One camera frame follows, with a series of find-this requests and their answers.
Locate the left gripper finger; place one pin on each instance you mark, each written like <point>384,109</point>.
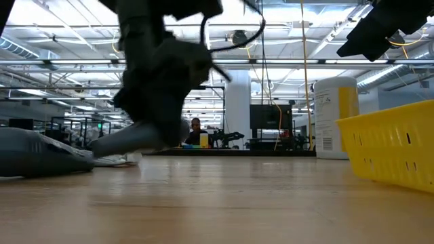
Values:
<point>162,112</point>

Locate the clear plastic packet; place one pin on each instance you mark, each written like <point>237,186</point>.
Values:
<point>117,159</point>

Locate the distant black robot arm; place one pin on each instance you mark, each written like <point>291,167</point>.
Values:
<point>227,137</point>

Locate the person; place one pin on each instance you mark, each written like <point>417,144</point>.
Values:
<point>196,133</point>

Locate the small yellow canister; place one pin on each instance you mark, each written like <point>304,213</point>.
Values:
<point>203,140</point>

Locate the white yellow wipes canister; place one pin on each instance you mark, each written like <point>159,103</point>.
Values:
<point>335,118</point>

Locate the black monitor screen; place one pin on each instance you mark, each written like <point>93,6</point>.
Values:
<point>271,117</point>

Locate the yellow plastic basket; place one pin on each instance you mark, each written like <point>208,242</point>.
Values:
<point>390,145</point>

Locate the black metal table frame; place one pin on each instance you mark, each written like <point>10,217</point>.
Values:
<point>237,153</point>

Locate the black overhead camera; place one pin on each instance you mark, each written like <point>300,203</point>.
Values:
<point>239,37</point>

